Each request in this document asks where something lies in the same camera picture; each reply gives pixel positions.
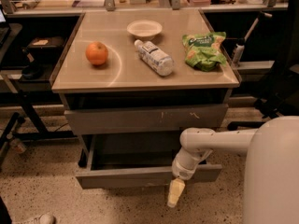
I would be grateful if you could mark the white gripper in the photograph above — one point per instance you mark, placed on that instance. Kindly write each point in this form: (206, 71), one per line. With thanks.
(182, 172)

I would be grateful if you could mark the grey drawer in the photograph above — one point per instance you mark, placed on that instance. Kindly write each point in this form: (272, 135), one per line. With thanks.
(125, 160)
(145, 119)

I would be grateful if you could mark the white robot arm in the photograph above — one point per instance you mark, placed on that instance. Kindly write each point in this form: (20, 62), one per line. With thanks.
(271, 180)

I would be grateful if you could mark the grey top drawer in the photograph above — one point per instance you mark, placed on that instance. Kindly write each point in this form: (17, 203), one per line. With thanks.
(145, 119)

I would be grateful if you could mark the grey drawer cabinet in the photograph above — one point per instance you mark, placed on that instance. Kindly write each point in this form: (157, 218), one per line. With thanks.
(124, 80)

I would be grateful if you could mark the clear plastic water bottle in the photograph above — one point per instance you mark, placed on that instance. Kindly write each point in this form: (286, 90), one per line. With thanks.
(155, 58)

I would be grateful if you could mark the white shoe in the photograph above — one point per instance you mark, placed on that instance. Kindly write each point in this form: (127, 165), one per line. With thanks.
(42, 219)

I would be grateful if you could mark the green chip bag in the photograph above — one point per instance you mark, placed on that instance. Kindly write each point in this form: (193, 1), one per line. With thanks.
(203, 51)

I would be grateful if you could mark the black office chair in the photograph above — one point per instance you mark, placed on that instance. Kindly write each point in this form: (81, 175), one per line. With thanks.
(277, 92)

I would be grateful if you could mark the white black handheld tool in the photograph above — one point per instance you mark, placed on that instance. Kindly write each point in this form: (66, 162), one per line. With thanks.
(240, 44)

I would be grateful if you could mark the orange apple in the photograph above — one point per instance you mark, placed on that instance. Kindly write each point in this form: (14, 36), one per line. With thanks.
(96, 53)

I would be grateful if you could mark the white bowl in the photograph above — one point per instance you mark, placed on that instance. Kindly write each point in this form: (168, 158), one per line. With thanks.
(144, 29)

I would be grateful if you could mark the small bottle on floor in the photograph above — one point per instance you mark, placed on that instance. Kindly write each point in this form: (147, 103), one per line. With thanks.
(17, 145)

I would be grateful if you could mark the black desk stand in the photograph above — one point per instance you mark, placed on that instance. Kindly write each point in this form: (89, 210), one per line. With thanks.
(27, 100)

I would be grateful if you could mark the black box with label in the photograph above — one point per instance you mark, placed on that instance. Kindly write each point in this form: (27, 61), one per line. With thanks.
(41, 45)

